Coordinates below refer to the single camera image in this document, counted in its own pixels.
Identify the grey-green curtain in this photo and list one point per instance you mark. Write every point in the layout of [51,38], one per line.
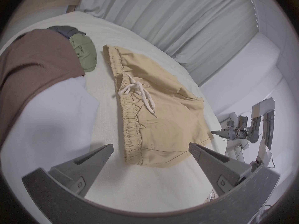
[186,20]

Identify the black garment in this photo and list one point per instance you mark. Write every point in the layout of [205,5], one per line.
[65,30]

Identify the beige shorts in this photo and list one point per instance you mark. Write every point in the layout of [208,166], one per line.
[156,115]

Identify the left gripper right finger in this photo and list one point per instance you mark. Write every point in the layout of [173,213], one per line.
[217,169]

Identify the green garment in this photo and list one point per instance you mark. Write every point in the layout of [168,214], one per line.
[85,55]

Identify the bed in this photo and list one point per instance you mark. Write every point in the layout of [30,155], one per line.
[144,183]

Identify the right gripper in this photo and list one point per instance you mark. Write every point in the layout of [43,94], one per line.
[230,133]

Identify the white garment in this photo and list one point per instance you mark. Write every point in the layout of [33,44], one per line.
[60,115]

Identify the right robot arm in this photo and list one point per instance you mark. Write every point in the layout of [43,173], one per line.
[261,115]

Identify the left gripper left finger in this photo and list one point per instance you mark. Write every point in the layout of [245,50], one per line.
[86,169]

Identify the brown garment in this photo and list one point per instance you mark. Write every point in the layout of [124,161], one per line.
[35,62]

